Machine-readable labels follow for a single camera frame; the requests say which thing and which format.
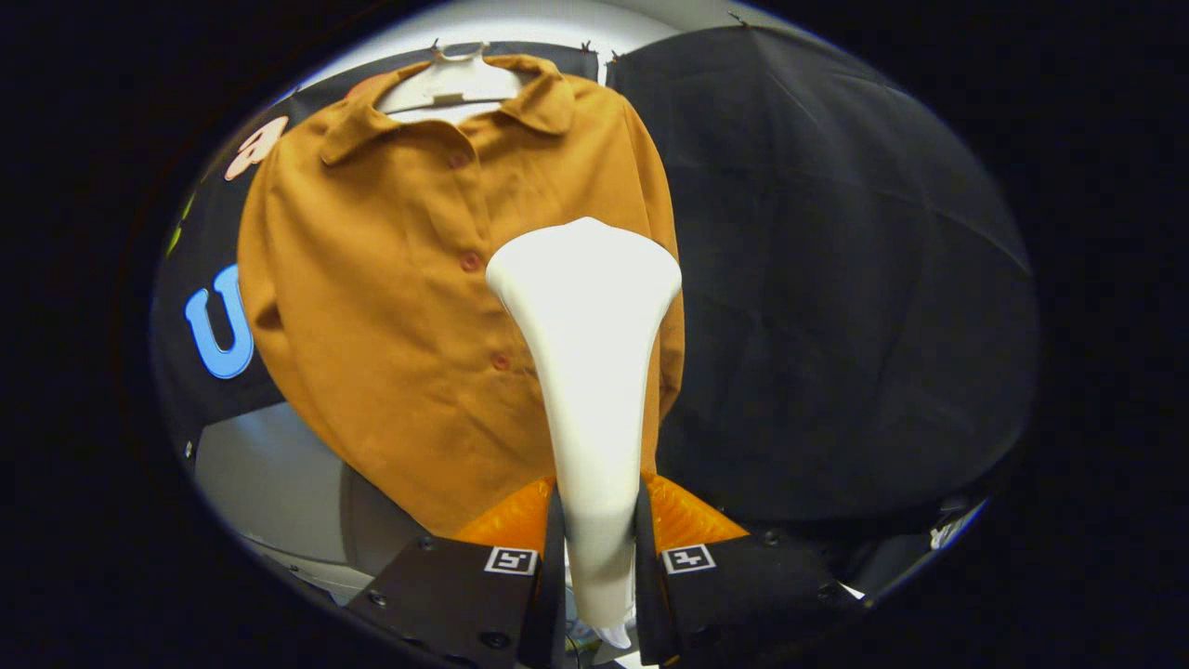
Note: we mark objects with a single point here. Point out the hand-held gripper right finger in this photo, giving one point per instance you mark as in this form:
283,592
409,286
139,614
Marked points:
743,595

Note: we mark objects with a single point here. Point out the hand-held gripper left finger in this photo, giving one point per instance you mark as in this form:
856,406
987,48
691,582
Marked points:
446,595

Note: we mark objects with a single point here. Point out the orange button-up shirt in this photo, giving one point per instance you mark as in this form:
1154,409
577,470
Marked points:
372,279

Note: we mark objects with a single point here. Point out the white clothes hanger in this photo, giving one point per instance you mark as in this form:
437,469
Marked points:
446,88

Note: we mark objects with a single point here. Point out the black backdrop cloth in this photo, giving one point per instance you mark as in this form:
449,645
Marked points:
836,279

